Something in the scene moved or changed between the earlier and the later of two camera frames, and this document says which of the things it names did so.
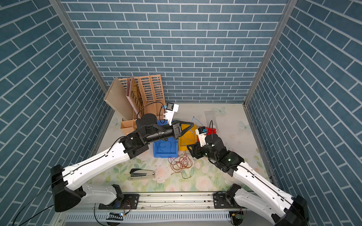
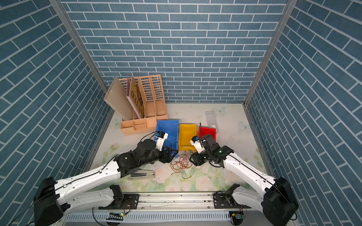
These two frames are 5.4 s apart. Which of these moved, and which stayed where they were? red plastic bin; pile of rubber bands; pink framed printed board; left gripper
Moved: left gripper
Stayed: pink framed printed board; pile of rubber bands; red plastic bin
